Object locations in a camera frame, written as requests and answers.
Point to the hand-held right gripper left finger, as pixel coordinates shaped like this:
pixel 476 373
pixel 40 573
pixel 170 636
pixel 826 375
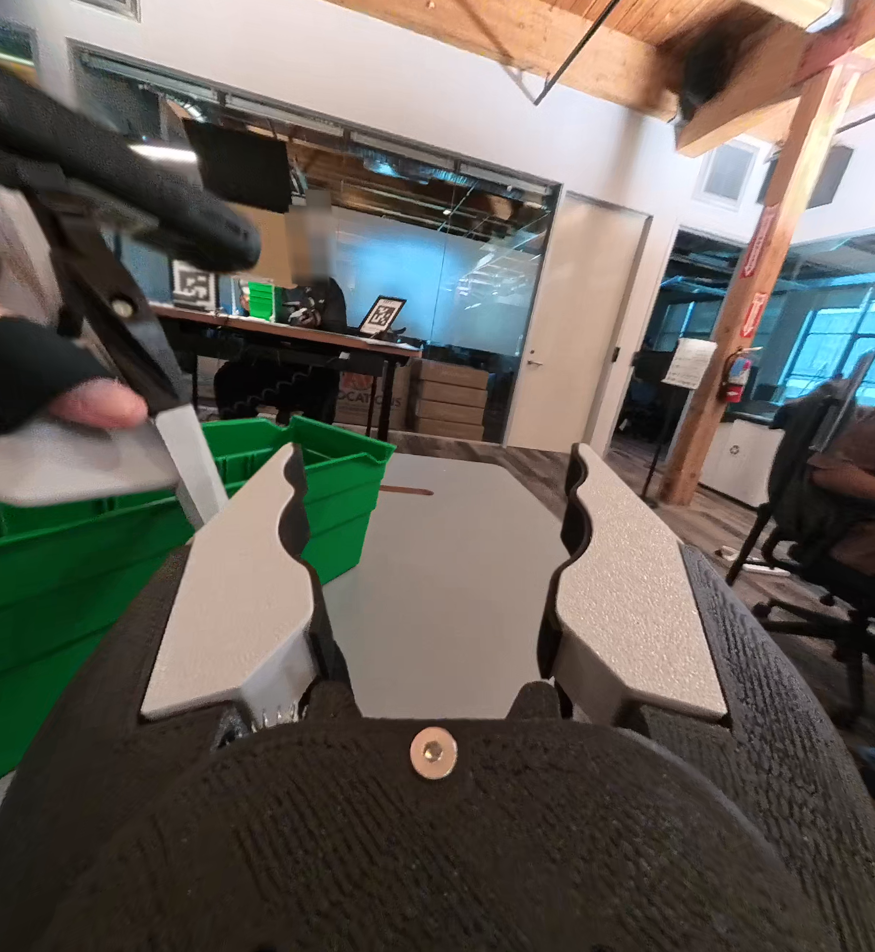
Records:
pixel 236 595

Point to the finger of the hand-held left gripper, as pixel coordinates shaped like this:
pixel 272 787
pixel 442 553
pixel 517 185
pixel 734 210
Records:
pixel 73 468
pixel 184 461

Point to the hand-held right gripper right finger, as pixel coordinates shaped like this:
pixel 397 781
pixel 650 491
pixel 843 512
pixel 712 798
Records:
pixel 631 595

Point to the green plastic bin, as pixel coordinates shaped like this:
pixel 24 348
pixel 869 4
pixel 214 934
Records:
pixel 73 595

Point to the white power strip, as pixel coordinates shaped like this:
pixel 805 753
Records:
pixel 754 563

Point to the black panel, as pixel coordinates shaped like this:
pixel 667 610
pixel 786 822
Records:
pixel 240 163

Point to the framed fiducial tag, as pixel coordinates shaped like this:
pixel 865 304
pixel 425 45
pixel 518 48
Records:
pixel 383 316
pixel 194 285

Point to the black whiteboard stand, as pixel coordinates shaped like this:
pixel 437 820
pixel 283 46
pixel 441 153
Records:
pixel 664 439

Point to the grey metal vent grille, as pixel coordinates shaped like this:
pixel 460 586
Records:
pixel 110 6

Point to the long wooden-edged desk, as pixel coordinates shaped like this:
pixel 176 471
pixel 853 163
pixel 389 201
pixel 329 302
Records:
pixel 296 335

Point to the tan board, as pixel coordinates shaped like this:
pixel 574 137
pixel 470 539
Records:
pixel 266 245

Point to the white cabinet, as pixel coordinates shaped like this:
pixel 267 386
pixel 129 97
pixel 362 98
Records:
pixel 742 461

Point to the cardboard box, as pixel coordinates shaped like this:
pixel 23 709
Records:
pixel 378 398

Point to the black office chair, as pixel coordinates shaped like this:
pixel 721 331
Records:
pixel 802 476

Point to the red fire extinguisher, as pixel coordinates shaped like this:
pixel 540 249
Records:
pixel 736 375

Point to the white door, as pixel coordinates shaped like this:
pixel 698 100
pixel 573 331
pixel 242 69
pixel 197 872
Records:
pixel 571 320

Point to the short red sign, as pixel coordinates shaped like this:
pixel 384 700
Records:
pixel 754 315

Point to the large window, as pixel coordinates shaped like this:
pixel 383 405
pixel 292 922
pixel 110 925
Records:
pixel 854 349

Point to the long red sign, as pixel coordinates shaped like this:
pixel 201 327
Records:
pixel 759 242

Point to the black ceiling-mounted device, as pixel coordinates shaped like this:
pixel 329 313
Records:
pixel 709 74

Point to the wooden post with red signs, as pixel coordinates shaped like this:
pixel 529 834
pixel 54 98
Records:
pixel 772 260

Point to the white wall vent grille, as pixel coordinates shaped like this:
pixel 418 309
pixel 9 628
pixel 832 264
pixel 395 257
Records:
pixel 728 171

